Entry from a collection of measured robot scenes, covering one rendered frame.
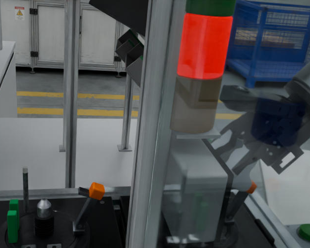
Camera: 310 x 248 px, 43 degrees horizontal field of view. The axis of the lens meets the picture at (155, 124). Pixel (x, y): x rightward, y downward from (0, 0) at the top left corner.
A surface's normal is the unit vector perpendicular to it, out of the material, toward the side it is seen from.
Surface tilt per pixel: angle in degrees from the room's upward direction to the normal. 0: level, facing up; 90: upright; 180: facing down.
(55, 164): 0
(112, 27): 90
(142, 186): 90
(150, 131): 90
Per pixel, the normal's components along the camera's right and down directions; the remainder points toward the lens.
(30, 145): 0.11, -0.91
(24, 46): 0.18, 0.40
